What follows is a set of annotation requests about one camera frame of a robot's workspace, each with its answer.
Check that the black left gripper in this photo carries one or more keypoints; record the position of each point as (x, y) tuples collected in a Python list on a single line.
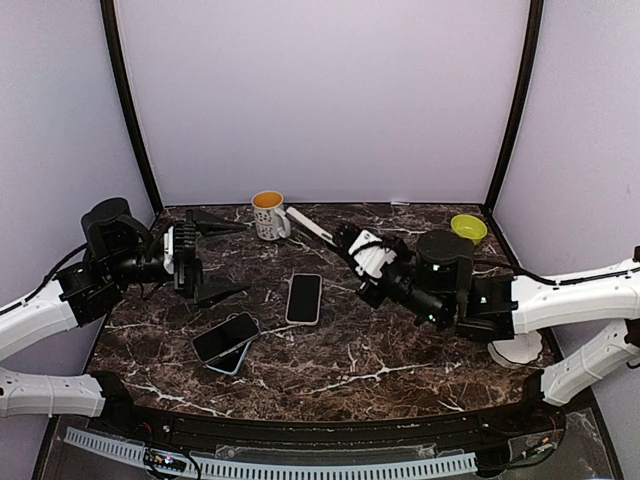
[(188, 268)]

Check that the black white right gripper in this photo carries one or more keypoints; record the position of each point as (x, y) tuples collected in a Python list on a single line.
[(364, 271)]

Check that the white phone case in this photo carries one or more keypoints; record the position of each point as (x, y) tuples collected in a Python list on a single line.
[(305, 222)]

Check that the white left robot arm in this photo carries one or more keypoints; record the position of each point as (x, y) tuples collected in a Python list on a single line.
[(85, 286)]

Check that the black phone on top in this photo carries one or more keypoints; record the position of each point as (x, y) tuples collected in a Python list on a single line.
[(225, 338)]

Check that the light blue phone case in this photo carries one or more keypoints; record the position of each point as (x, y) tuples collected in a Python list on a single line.
[(232, 363)]

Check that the white spotted mug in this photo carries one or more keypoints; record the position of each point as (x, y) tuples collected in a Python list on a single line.
[(269, 216)]

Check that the yellow-green bowl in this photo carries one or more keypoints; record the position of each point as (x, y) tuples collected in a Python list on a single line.
[(469, 227)]

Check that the white scalloped dish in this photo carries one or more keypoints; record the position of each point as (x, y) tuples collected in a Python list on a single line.
[(522, 351)]

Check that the grey slotted cable duct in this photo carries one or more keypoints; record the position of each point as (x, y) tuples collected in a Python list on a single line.
[(245, 463)]

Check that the left black frame post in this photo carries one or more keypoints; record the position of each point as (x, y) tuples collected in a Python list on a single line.
[(126, 100)]

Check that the black frame post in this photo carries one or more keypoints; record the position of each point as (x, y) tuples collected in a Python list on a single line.
[(525, 71), (126, 100)]

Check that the black front rail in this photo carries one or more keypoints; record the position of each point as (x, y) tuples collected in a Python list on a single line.
[(482, 428)]

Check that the right black frame post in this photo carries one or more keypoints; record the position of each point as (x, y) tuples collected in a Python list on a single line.
[(525, 71)]

